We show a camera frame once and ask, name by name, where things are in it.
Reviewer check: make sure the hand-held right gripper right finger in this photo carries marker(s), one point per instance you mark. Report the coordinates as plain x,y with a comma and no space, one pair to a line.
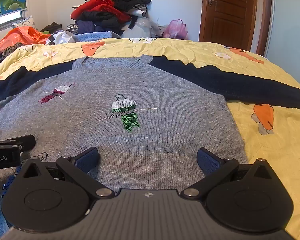
208,163

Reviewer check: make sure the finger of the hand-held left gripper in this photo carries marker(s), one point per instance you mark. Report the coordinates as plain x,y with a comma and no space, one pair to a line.
23,141

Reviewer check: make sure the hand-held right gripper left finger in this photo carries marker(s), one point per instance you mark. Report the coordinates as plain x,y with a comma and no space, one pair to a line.
88,160

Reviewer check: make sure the grey knit sweater navy sleeves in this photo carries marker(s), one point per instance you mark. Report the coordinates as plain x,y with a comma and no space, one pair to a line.
165,100

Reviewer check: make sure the pile of mixed clothes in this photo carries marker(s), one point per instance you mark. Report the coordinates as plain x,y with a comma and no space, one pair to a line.
102,10

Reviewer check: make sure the orange plastic bag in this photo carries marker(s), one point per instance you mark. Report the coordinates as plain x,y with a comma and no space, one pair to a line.
22,36

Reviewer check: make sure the white crumpled cloth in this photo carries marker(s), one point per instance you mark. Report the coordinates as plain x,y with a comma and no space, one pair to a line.
62,38

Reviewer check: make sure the yellow printed bedsheet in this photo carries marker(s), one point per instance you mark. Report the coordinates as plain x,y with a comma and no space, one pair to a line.
190,51

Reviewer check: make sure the window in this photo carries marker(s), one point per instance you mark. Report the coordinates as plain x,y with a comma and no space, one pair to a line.
5,21

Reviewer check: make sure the floral pillow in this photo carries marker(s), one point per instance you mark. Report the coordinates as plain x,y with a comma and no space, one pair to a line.
25,23

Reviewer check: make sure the dark olive cloth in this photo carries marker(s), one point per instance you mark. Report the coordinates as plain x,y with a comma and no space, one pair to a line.
52,27

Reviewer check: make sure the light blue folded towel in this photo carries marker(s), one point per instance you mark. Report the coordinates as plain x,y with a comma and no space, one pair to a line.
95,36

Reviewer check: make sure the pink plastic bag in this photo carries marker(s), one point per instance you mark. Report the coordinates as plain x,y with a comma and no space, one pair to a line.
175,29

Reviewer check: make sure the clear plastic bag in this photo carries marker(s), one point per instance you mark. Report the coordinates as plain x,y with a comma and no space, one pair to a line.
148,27

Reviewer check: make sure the brown wooden door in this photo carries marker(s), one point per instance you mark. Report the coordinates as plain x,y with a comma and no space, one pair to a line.
227,17

